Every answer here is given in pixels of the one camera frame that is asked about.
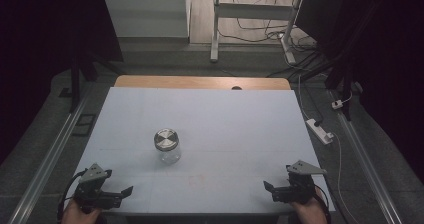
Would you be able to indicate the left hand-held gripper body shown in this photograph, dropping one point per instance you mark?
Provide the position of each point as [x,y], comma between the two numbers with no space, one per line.
[91,190]

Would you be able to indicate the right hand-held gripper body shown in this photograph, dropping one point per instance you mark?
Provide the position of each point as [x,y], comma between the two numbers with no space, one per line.
[296,190]

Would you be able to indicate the clear glass jar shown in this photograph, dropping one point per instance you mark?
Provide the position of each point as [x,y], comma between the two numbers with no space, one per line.
[171,157]

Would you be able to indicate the silver metal jar lid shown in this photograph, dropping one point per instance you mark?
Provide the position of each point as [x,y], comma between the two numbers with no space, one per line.
[166,139]

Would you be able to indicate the person's right hand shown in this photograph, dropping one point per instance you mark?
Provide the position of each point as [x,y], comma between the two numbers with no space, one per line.
[310,211]

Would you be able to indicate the person's left hand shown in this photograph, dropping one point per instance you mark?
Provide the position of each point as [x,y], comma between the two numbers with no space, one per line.
[78,214]

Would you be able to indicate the white power strip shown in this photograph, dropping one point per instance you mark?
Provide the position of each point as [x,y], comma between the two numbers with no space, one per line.
[319,130]

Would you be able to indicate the small white adapter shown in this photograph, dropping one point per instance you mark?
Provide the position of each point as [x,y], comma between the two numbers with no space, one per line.
[337,104]

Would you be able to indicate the white table cover sheet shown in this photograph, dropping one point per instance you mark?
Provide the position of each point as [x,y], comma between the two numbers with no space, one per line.
[216,117]

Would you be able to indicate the metal floor rail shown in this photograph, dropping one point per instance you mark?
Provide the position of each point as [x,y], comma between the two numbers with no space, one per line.
[45,165]
[366,170]

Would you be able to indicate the black rectangular floor frame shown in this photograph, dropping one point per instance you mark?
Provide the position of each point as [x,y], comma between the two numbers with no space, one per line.
[85,124]

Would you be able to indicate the white desk frame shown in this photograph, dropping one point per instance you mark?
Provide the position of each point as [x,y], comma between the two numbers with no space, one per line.
[253,11]

